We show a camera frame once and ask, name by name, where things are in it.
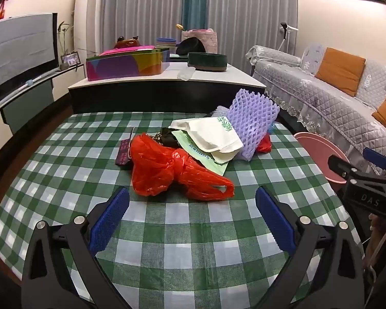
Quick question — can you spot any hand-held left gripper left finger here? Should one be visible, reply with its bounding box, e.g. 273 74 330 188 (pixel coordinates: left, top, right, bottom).
21 187 132 309

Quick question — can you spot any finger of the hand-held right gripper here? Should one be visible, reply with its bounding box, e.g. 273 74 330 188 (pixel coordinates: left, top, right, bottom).
328 155 361 181
363 147 386 177

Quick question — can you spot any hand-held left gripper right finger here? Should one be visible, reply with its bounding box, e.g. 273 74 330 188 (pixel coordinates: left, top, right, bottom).
255 186 365 309

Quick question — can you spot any pink bucket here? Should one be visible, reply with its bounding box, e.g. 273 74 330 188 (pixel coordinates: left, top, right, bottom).
293 131 351 184

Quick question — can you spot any purple foam net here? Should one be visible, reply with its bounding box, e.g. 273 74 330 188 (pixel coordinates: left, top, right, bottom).
228 88 280 162

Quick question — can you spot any light green packet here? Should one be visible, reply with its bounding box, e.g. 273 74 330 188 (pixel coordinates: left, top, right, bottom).
172 130 229 176

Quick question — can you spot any white wrapper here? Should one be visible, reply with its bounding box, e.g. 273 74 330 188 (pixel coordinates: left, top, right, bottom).
209 106 235 118

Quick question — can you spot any person's right hand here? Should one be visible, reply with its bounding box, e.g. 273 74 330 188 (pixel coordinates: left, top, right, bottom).
366 214 386 264

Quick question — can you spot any grey quilted sofa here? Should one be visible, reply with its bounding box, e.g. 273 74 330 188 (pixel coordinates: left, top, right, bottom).
246 43 386 176

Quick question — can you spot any dark red snack wrapper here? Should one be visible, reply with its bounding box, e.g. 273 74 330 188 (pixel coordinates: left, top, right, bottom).
115 127 135 166

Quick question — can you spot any small red plastic bag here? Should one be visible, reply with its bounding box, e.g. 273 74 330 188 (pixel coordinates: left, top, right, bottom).
256 133 272 153

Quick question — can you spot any green checked tablecloth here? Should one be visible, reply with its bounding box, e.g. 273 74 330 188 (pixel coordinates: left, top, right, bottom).
0 111 364 309

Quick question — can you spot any white paper bag green print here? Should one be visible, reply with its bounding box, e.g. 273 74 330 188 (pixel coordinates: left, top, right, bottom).
169 116 245 163

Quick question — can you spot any television stand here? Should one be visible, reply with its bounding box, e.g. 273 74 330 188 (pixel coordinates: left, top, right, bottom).
0 63 86 134

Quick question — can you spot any white coffee table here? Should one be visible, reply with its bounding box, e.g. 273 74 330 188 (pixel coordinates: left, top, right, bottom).
67 62 267 115

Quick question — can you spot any colourful box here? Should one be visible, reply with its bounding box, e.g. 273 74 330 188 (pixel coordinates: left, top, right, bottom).
86 47 170 82

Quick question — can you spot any dark green round bowl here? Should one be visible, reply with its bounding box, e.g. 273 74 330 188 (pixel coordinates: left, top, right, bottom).
187 52 228 72

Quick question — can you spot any grey curtain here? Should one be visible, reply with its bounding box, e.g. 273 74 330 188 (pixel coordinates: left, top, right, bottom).
95 0 189 55
206 0 298 70

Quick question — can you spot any pink quilted basket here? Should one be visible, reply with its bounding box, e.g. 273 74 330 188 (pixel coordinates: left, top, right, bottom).
181 28 218 54

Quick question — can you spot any brown teapot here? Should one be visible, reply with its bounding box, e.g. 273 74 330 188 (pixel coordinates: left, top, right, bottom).
113 35 141 49

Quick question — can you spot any stack of coloured bowls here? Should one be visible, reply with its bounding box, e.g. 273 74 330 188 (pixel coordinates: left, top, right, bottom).
156 37 177 54

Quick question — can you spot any thin green plant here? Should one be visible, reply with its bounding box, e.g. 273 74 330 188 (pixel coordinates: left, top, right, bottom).
56 21 72 71

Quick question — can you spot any black hat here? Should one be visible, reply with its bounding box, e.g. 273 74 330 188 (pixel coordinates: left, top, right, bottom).
175 37 207 55

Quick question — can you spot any television with grey cover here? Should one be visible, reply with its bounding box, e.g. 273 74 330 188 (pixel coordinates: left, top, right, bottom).
0 13 59 102

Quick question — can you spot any white standing air conditioner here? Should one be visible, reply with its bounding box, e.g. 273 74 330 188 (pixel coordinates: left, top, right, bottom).
73 0 100 78

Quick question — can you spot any teal curtain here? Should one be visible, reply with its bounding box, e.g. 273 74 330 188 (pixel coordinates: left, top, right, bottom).
182 0 209 30

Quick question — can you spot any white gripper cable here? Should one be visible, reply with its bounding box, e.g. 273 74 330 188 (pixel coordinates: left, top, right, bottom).
367 212 386 285

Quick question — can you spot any photo frame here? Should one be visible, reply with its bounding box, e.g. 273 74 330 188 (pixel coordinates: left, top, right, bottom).
60 51 81 66

